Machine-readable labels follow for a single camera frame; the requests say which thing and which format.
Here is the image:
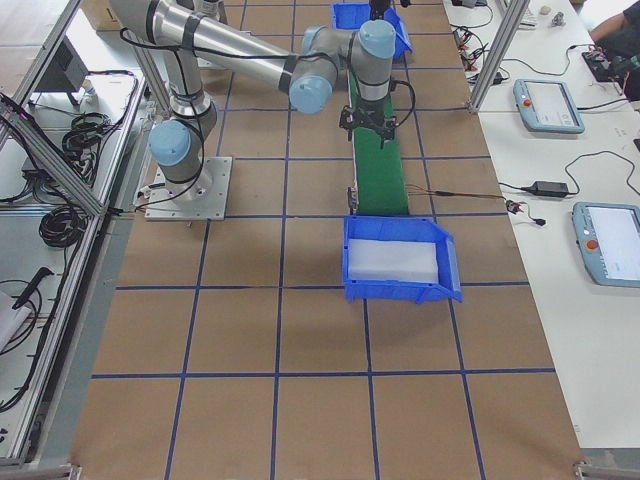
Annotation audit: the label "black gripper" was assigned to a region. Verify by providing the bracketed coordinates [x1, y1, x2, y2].
[368, 0, 390, 20]
[339, 102, 398, 149]

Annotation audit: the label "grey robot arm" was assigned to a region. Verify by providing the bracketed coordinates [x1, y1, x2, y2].
[193, 0, 391, 24]
[111, 1, 399, 206]

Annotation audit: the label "left blue plastic bin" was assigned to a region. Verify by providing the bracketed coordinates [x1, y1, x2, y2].
[331, 2, 413, 60]

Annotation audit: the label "blue plastic bin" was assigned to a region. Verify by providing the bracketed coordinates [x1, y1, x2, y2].
[342, 215, 463, 304]
[331, 2, 413, 60]

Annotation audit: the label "green conveyor belt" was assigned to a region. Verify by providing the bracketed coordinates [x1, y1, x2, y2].
[348, 73, 409, 216]

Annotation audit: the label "right blue plastic bin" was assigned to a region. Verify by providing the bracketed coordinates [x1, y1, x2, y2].
[342, 215, 463, 304]

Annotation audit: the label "right white foam pad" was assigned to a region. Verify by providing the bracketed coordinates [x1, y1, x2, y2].
[347, 239, 439, 283]

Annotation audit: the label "black power adapter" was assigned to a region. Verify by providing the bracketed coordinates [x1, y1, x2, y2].
[522, 180, 570, 198]

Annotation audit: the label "far teach pendant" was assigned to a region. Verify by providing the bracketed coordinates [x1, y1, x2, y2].
[513, 79, 585, 134]

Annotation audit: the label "teach pendant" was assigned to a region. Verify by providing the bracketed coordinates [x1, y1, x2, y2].
[513, 79, 585, 134]
[571, 202, 639, 288]

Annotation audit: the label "near teach pendant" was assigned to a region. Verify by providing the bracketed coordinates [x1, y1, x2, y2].
[571, 202, 639, 288]

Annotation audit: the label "aluminium frame post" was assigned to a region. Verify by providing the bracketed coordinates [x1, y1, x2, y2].
[468, 0, 529, 114]

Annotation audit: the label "red black conveyor wire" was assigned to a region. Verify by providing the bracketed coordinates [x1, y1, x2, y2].
[405, 183, 547, 229]

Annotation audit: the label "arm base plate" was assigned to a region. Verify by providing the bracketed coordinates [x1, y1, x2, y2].
[145, 156, 233, 221]

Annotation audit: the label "coiled black cables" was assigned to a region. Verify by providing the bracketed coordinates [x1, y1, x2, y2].
[38, 205, 86, 250]

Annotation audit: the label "left aluminium frame rail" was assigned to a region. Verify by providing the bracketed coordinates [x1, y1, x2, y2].
[0, 0, 132, 471]

